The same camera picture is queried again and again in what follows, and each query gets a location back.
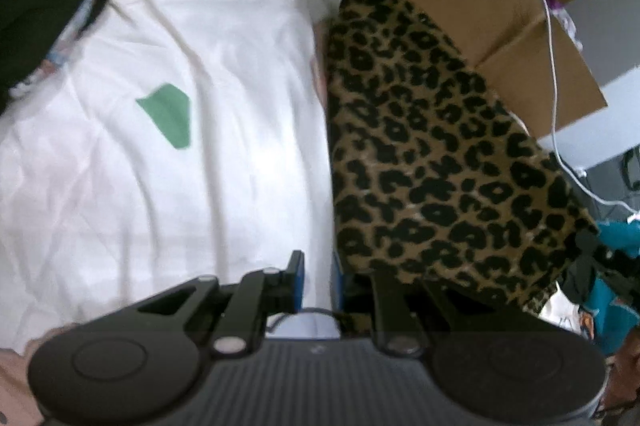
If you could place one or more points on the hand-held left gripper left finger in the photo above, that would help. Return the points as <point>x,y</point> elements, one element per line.
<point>298,281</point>

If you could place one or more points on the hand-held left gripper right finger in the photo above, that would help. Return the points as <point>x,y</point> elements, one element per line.
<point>338,286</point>

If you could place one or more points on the leopard print garment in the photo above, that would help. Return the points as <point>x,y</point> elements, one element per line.
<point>425,155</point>

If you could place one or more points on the teal printed blanket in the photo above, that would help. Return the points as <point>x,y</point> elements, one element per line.
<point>607,331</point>

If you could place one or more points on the white printed bed sheet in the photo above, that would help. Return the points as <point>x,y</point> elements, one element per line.
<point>175,30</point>

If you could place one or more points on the floral patterned cloth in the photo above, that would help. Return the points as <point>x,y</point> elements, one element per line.
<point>75,30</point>

